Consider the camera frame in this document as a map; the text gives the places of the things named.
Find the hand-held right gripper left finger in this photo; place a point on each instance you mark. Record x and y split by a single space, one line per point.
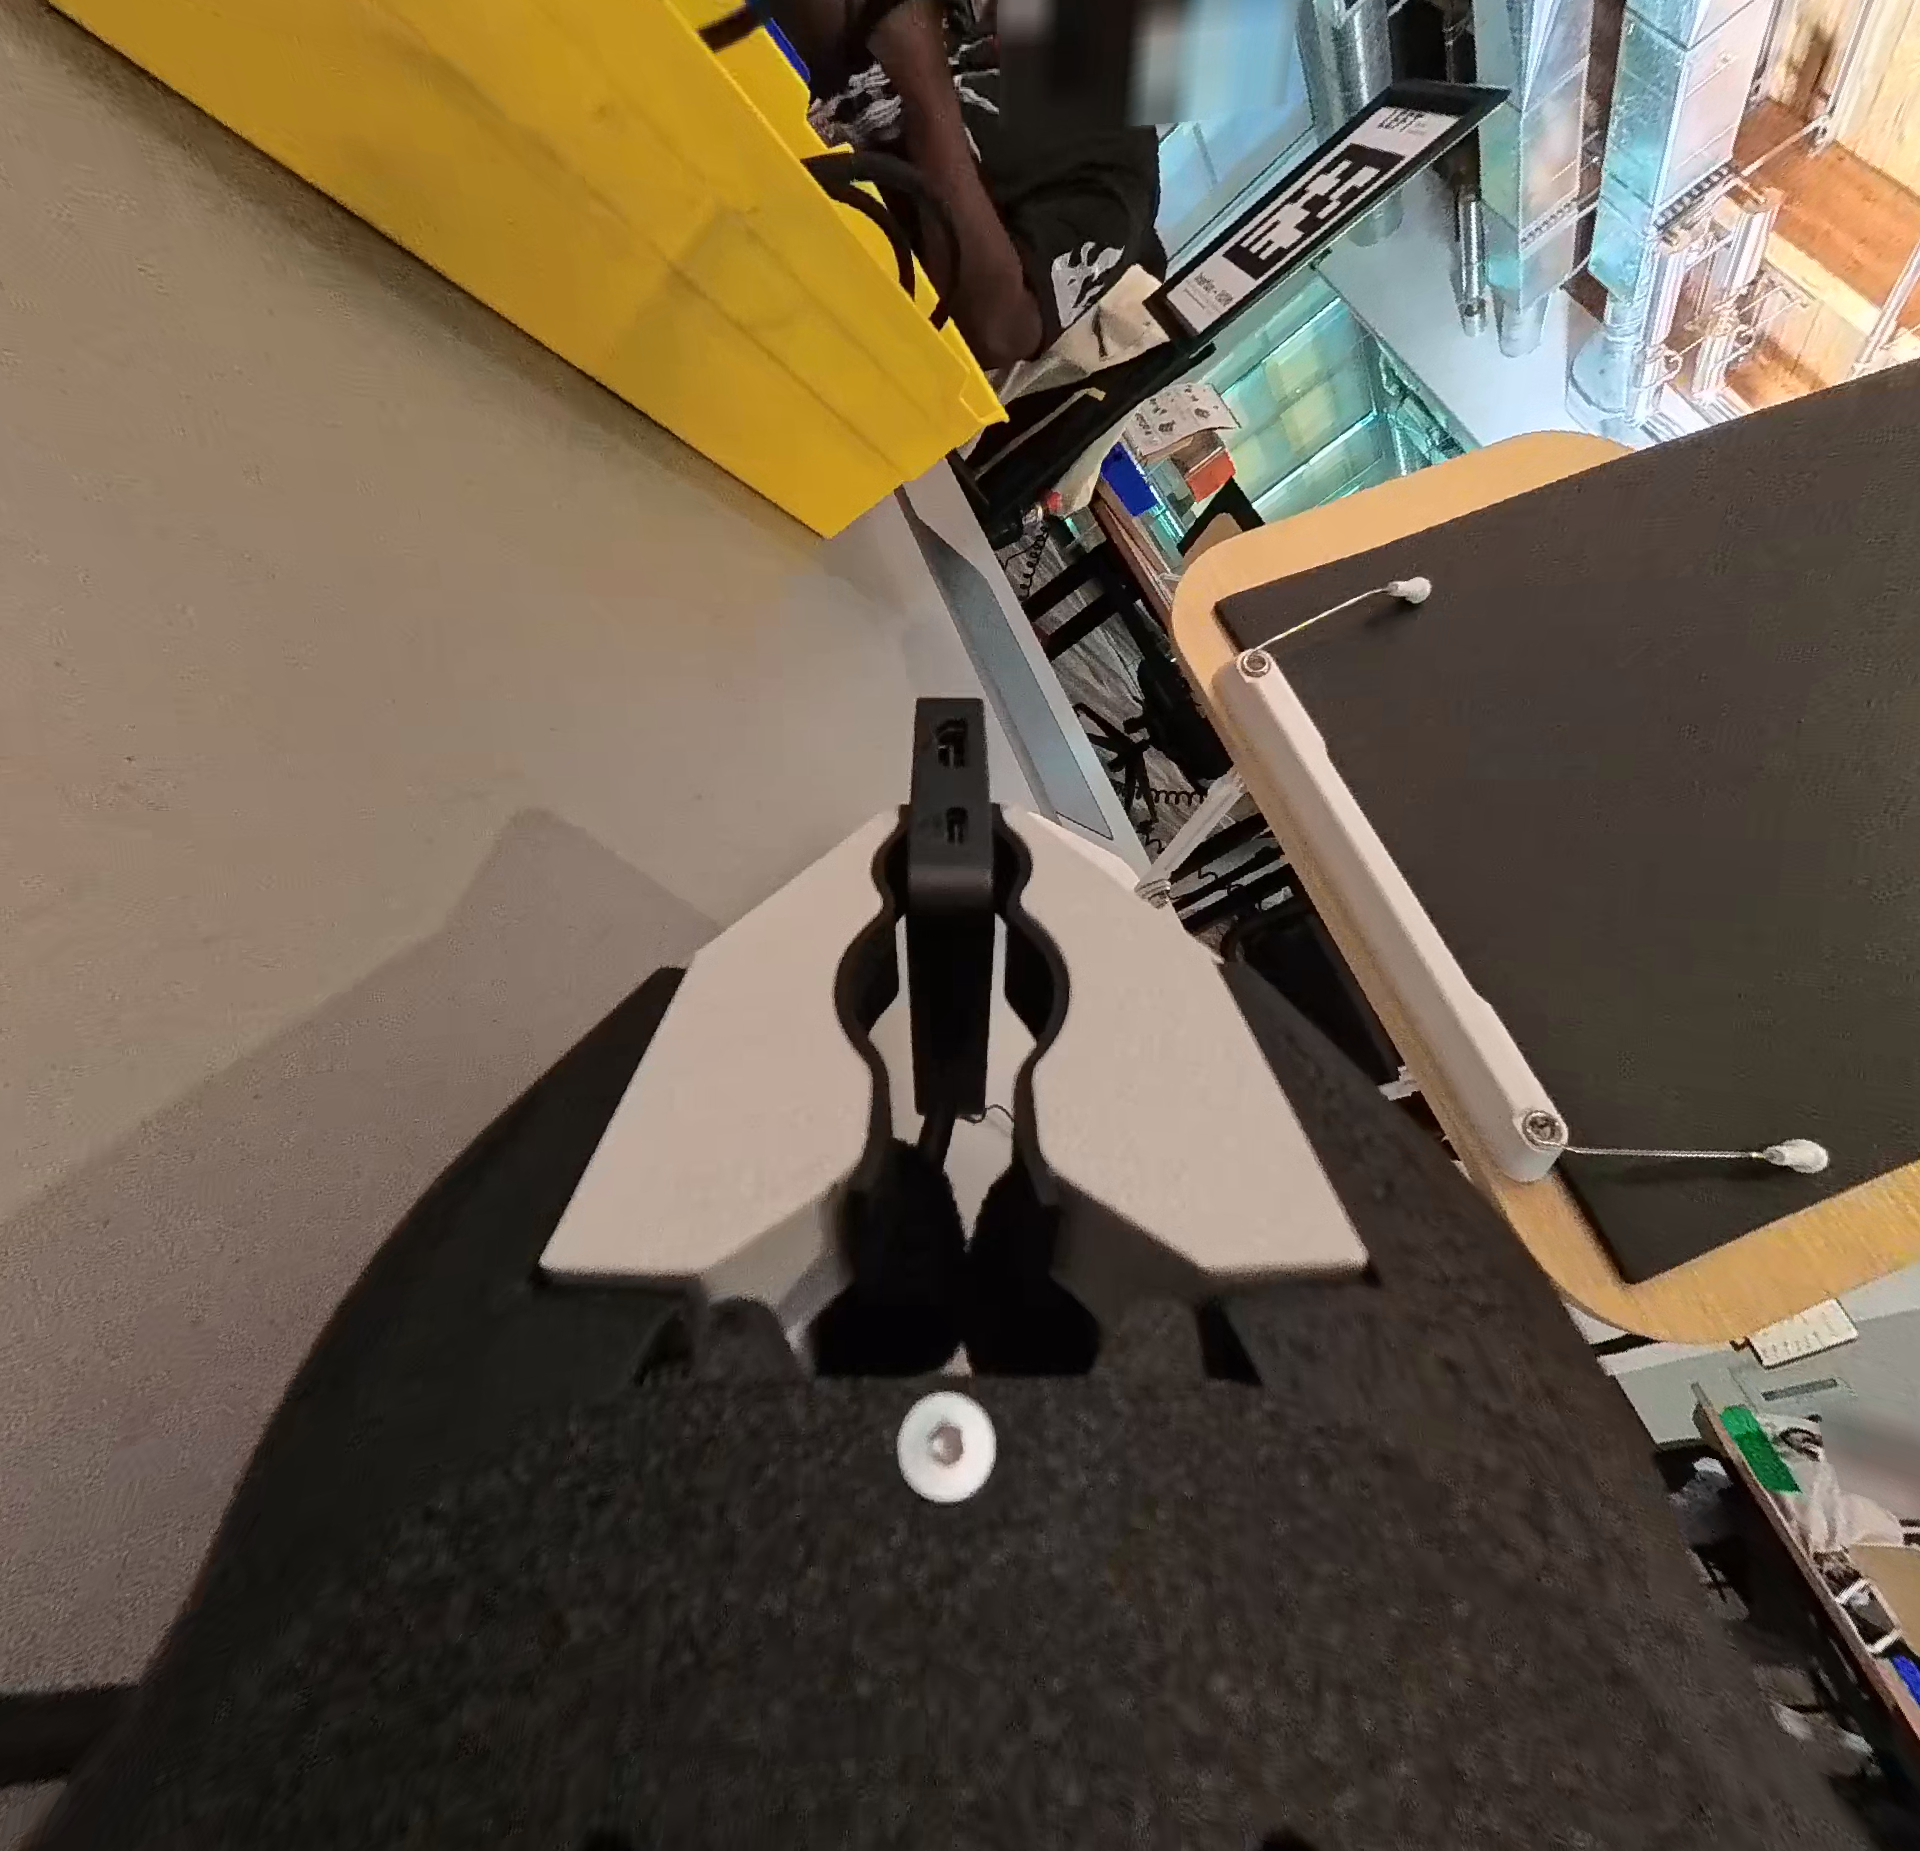
736 1131

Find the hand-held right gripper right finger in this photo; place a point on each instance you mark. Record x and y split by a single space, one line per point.
1184 1131

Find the black hdmi switch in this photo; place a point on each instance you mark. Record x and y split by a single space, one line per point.
954 951

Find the yellow plastic bin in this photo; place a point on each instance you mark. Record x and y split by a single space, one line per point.
526 111

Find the wooden-framed black book stand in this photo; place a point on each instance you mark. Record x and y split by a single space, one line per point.
1650 831

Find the wooden storage shelf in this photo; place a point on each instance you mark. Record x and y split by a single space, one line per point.
1800 1565

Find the beige hanging jacket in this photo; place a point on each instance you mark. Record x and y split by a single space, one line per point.
1109 337

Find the black and white sign stand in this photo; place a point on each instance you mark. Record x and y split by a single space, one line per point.
1321 201

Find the silver ceiling duct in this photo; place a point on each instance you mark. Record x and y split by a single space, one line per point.
1650 83

